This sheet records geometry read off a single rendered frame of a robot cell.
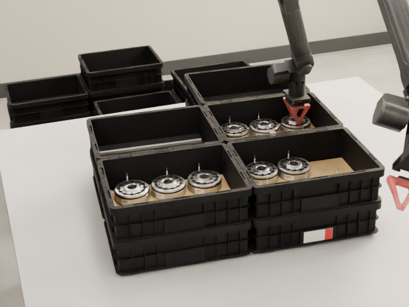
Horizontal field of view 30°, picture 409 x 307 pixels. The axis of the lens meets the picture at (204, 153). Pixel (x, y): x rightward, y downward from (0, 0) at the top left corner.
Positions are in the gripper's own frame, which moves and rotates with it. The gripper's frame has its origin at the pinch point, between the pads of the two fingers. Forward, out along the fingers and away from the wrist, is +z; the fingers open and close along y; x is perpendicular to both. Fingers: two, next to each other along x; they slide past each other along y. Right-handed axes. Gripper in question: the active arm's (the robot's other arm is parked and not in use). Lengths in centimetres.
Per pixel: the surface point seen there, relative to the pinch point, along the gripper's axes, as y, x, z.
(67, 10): -266, -60, 32
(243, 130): 2.1, -19.5, 0.9
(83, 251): 36, -79, 17
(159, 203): 52, -58, -6
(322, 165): 27.9, -1.0, 4.2
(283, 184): 52, -22, -6
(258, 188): 52, -30, -6
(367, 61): -253, 149, 87
